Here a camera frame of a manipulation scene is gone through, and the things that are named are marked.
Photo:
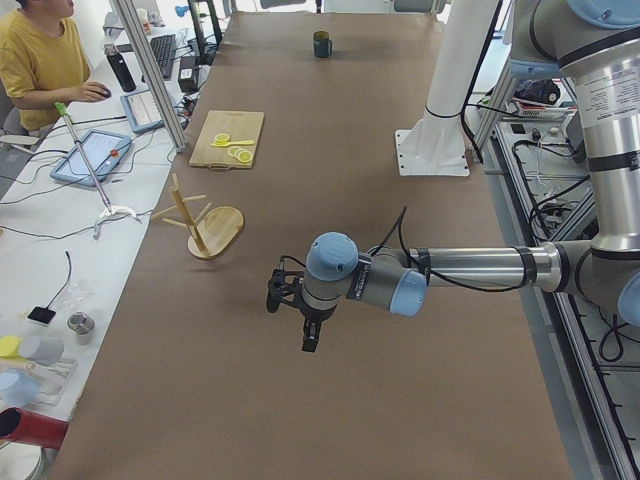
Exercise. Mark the white plate stack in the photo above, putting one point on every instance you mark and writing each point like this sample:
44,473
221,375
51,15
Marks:
20,461

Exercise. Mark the black water bottle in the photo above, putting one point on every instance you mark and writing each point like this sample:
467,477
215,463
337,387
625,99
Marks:
119,68

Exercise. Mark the small steel cup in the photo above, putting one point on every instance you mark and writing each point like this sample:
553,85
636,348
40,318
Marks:
83,327

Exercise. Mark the dark blue mug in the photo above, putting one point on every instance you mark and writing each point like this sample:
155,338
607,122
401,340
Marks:
322,44

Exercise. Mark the bamboo cutting board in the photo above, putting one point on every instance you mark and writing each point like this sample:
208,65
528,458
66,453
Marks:
224,125

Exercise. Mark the blue cased tablet near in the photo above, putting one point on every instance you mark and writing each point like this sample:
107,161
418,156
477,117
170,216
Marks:
104,151

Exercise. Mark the black keyboard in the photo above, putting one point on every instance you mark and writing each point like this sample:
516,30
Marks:
163,48

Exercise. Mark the clear plastic tray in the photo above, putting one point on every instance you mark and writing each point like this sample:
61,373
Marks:
52,379

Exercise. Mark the metal reacher grabber stick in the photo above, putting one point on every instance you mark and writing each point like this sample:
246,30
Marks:
111,210

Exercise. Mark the aluminium frame post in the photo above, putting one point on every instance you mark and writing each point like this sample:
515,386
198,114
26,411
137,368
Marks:
128,16

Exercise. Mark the black power adapter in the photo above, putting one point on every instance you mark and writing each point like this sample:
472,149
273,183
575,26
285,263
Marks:
188,75

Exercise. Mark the person in yellow shirt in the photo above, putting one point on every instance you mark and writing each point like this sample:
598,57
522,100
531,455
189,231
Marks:
43,62

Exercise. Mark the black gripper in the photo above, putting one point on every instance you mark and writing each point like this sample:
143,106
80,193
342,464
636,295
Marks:
315,314

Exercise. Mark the small black square pad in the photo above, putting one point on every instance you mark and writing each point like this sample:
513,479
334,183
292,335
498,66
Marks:
41,315

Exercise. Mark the wooden cup storage rack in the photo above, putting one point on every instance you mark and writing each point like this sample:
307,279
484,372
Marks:
211,231

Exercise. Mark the blue cased tablet far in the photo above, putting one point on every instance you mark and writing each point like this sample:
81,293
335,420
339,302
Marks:
141,111

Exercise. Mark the yellow lemon slice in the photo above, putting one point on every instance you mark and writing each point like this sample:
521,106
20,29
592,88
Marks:
242,155

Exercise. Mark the yellow toy knife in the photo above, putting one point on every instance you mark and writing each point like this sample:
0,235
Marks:
232,143

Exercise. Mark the grey cup lying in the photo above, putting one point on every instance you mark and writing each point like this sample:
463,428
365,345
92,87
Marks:
42,350

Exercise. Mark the red cylinder cup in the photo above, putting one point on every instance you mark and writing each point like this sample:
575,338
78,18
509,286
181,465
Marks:
26,427

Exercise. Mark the blue cased tablet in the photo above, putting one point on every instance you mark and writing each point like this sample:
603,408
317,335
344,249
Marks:
141,111
104,151

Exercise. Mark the yellow cup lying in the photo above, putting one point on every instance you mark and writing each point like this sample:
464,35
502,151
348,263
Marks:
9,346

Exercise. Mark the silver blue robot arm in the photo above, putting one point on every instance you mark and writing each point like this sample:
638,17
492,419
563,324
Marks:
596,44

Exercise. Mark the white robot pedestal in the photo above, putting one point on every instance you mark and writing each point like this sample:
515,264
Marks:
435,145

